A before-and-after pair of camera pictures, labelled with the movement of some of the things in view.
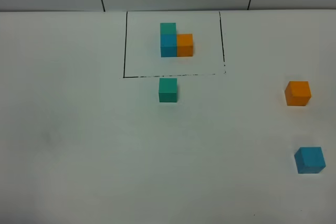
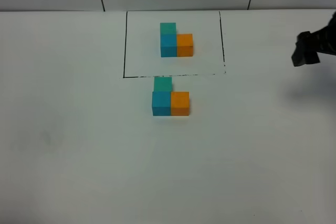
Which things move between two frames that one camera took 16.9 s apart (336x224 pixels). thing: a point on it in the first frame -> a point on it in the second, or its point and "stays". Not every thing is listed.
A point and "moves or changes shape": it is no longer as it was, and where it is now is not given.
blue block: (310, 160) -> (161, 103)
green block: (168, 90) moves or changes shape
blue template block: (168, 45) stays
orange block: (297, 93) -> (180, 103)
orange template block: (184, 45) stays
